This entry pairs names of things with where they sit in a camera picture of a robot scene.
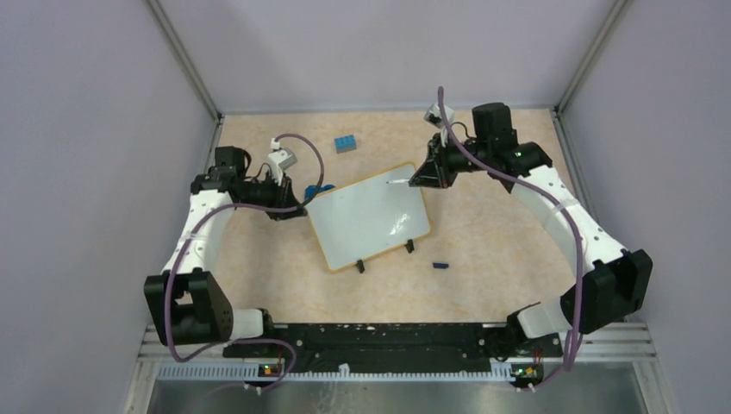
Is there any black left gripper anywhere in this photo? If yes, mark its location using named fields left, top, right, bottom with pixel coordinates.
left=238, top=169, right=307, bottom=221

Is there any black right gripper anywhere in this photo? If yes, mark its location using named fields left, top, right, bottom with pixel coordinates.
left=409, top=132, right=490, bottom=190

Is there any yellow-framed whiteboard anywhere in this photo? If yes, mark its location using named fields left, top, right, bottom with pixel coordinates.
left=307, top=162, right=432, bottom=272

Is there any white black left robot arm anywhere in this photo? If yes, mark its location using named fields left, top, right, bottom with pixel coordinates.
left=143, top=147, right=306, bottom=357

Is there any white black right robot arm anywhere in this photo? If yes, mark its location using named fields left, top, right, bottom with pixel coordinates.
left=408, top=103, right=653, bottom=355

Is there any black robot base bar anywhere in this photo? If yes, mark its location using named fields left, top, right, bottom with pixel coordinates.
left=222, top=304, right=564, bottom=379

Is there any blue lego brick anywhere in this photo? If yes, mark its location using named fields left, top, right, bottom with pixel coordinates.
left=334, top=135, right=358, bottom=154

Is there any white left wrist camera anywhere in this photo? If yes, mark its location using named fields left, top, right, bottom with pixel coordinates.
left=266, top=140, right=297, bottom=185

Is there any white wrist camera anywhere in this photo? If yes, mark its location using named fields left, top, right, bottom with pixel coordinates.
left=423, top=103, right=455, bottom=139
left=266, top=140, right=297, bottom=185

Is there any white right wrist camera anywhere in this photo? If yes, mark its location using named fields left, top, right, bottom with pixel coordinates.
left=423, top=103, right=455, bottom=139

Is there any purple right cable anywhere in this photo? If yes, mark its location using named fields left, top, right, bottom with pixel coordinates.
left=436, top=86, right=584, bottom=393

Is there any white cable duct strip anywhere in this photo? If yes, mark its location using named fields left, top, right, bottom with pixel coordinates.
left=157, top=362, right=515, bottom=383

